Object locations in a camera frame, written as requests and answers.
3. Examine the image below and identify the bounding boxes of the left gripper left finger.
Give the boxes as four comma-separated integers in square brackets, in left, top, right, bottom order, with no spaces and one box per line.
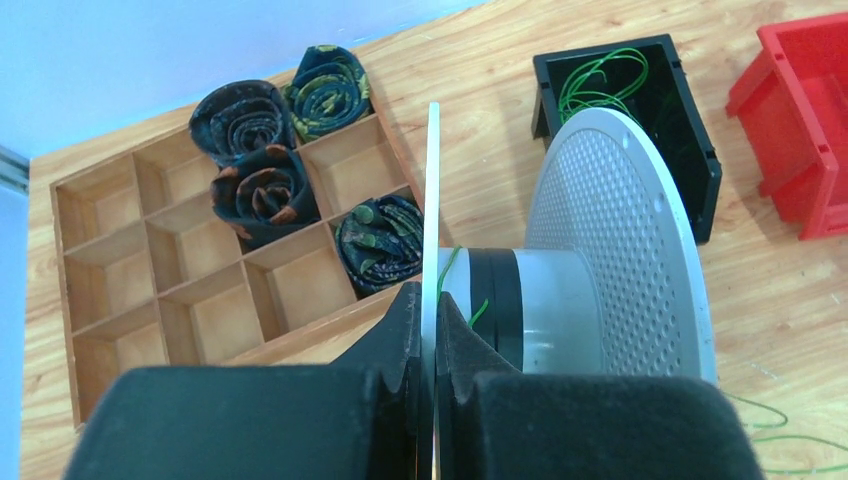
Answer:
[64,282,421,479]

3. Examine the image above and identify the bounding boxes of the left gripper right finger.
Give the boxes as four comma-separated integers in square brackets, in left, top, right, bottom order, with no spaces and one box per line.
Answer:
[435,294,762,479]

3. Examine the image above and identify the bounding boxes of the grey filament spool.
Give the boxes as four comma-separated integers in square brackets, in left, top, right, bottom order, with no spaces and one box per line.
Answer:
[418,104,717,479]

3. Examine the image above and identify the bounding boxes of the green wire coil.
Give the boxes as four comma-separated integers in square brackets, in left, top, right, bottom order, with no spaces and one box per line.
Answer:
[435,246,848,477]

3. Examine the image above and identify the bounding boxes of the dark cloth roll in tray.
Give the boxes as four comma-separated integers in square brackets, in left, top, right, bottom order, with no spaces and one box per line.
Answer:
[334,194,423,296]

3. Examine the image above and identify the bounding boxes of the black item in tray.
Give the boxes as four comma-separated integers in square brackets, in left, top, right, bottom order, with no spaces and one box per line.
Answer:
[210,144,320,251]

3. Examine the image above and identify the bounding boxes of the wooden compartment tray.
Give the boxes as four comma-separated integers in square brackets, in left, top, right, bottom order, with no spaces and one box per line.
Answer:
[51,111,422,425]

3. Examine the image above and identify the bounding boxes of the dark patterned cloth roll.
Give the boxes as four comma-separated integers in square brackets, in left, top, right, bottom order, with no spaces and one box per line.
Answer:
[282,45,372,143]

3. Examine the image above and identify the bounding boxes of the black plastic bin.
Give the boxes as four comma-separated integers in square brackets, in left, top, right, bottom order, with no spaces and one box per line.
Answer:
[531,34,722,245]

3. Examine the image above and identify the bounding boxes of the red plastic bin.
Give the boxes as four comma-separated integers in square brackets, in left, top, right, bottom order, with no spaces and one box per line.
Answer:
[725,12,847,240]

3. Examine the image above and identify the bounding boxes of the green wire in black bin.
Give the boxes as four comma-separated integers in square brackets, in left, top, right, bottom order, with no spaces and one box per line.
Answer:
[557,46,651,125]

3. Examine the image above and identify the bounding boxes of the aluminium frame rail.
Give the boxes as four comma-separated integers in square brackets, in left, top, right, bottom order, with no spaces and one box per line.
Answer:
[0,146,30,196]

